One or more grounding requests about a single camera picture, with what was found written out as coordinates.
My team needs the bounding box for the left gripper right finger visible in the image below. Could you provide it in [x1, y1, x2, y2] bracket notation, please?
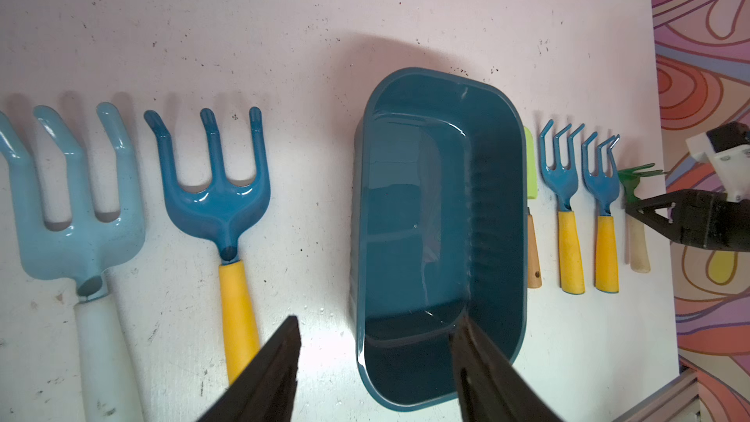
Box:
[449, 315, 560, 421]

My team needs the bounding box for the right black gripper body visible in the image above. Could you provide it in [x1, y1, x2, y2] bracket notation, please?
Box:
[625, 190, 749, 252]

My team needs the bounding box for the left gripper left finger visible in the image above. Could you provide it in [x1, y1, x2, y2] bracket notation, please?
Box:
[200, 316, 301, 421]

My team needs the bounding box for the dark green rake wooden handle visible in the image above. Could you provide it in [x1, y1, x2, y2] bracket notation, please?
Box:
[618, 163, 663, 274]

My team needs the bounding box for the blue rake yellow handle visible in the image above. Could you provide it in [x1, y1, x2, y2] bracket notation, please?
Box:
[538, 119, 585, 295]
[582, 132, 620, 294]
[144, 107, 271, 384]

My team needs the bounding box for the lime rake wooden handle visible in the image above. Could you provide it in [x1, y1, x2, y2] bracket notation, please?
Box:
[523, 127, 542, 289]

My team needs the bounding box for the light blue rake pale handle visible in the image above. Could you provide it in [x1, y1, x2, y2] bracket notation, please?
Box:
[1, 102, 146, 421]

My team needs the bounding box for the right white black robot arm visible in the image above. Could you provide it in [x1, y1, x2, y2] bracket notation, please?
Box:
[625, 121, 749, 252]

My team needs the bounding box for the teal plastic storage box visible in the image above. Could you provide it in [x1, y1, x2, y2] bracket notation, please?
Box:
[350, 68, 527, 411]

